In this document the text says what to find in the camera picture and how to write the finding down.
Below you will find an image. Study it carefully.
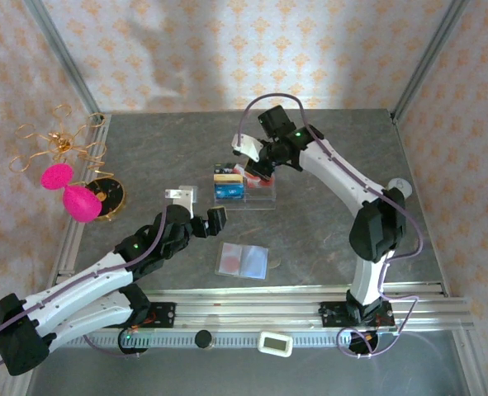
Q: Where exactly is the small pink puff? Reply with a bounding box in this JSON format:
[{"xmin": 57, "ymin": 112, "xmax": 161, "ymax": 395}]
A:
[{"xmin": 40, "ymin": 163, "xmax": 73, "ymax": 191}]

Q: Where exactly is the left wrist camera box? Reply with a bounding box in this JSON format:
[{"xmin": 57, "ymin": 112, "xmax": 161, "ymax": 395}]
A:
[{"xmin": 163, "ymin": 187, "xmax": 198, "ymax": 219}]

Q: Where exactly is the black round cable port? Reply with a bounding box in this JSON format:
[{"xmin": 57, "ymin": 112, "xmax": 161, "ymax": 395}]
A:
[
  {"xmin": 117, "ymin": 328, "xmax": 149, "ymax": 356},
  {"xmin": 348, "ymin": 332, "xmax": 381, "ymax": 358}
]

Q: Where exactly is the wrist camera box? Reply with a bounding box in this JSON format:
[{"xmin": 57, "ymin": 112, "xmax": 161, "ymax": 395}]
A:
[
  {"xmin": 163, "ymin": 187, "xmax": 198, "ymax": 219},
  {"xmin": 230, "ymin": 134, "xmax": 263, "ymax": 164}
]

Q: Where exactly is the yellow white tape roll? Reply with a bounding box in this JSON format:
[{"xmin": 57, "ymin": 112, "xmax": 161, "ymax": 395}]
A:
[{"xmin": 386, "ymin": 177, "xmax": 414, "ymax": 199}]

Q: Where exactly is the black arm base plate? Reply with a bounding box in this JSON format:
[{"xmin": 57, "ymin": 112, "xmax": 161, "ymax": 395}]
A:
[
  {"xmin": 320, "ymin": 300, "xmax": 396, "ymax": 329},
  {"xmin": 101, "ymin": 302, "xmax": 177, "ymax": 330}
]

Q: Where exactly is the grey aluminium frame post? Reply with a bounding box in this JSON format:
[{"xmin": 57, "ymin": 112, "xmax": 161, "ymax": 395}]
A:
[
  {"xmin": 390, "ymin": 0, "xmax": 471, "ymax": 124},
  {"xmin": 23, "ymin": 0, "xmax": 104, "ymax": 119}
]

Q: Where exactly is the grey card holder wallet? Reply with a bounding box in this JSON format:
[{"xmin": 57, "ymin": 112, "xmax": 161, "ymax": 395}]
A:
[{"xmin": 213, "ymin": 242, "xmax": 282, "ymax": 281}]

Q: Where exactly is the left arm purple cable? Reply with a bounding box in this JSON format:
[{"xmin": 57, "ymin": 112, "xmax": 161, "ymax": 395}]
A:
[{"xmin": 0, "ymin": 204, "xmax": 168, "ymax": 364}]

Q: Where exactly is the gold wire ornament stand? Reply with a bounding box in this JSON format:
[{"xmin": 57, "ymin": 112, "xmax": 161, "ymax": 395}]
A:
[{"xmin": 8, "ymin": 103, "xmax": 128, "ymax": 223}]

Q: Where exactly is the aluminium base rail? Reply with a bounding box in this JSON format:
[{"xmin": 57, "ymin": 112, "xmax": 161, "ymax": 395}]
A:
[{"xmin": 22, "ymin": 284, "xmax": 476, "ymax": 335}]

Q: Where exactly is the blue VIP card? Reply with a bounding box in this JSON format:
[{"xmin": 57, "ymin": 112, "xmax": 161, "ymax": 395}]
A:
[{"xmin": 213, "ymin": 182, "xmax": 245, "ymax": 202}]

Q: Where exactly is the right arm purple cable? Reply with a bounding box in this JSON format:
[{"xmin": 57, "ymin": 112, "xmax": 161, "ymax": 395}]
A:
[{"xmin": 235, "ymin": 92, "xmax": 425, "ymax": 360}]

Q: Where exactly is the large pink puff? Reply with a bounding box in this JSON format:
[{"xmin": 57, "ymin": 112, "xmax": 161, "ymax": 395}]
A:
[{"xmin": 63, "ymin": 184, "xmax": 103, "ymax": 223}]

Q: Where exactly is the black round knob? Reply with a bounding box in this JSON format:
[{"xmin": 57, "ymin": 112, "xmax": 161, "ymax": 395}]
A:
[{"xmin": 194, "ymin": 329, "xmax": 214, "ymax": 350}]

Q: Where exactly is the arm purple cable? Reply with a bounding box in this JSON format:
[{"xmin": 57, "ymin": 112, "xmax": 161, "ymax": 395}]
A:
[
  {"xmin": 235, "ymin": 92, "xmax": 425, "ymax": 360},
  {"xmin": 0, "ymin": 204, "xmax": 168, "ymax": 364}
]

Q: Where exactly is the clear acrylic card stand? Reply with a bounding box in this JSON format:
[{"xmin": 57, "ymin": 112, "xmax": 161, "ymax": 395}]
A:
[{"xmin": 212, "ymin": 163, "xmax": 277, "ymax": 211}]

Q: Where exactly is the white digital timer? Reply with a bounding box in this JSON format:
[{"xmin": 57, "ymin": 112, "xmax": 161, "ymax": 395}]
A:
[{"xmin": 257, "ymin": 331, "xmax": 293, "ymax": 358}]

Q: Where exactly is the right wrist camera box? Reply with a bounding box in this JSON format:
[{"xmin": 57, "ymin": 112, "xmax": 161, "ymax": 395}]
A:
[{"xmin": 230, "ymin": 134, "xmax": 263, "ymax": 164}]

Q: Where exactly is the grey slotted cable duct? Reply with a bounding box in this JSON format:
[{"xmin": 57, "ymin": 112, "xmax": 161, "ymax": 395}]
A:
[{"xmin": 73, "ymin": 332, "xmax": 397, "ymax": 350}]

